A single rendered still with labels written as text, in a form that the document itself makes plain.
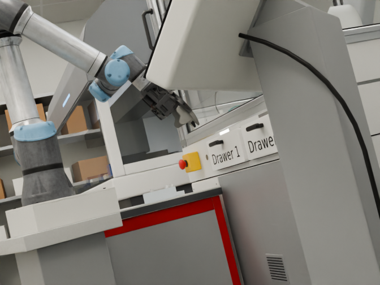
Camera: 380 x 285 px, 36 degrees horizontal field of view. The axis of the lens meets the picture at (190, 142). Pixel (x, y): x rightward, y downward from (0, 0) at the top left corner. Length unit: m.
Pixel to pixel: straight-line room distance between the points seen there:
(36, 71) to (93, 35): 3.58
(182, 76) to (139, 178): 1.84
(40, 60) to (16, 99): 4.55
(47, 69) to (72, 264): 4.86
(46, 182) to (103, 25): 1.33
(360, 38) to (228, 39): 0.74
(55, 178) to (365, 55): 0.91
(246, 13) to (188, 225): 1.18
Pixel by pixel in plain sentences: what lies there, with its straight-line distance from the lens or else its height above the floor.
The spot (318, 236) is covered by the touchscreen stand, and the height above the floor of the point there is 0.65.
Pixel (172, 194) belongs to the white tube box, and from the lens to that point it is 2.19.
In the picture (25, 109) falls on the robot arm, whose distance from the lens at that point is 1.86.
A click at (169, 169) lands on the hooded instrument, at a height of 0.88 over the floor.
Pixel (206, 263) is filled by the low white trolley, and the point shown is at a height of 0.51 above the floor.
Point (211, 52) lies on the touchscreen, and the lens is 0.97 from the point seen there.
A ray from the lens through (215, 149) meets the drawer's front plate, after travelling 2.08.
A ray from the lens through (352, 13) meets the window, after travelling 1.71.
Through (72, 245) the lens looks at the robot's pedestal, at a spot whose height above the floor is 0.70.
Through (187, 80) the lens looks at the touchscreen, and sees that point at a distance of 0.94.
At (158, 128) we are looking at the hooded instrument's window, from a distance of 2.82.
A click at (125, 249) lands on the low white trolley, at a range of 2.01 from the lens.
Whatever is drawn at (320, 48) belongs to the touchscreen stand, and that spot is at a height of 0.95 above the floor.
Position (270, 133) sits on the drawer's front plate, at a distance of 1.70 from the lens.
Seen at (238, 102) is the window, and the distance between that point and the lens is 1.92.
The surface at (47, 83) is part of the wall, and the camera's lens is 6.36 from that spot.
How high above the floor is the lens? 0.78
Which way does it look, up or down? 4 degrees up
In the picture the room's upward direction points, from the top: 14 degrees counter-clockwise
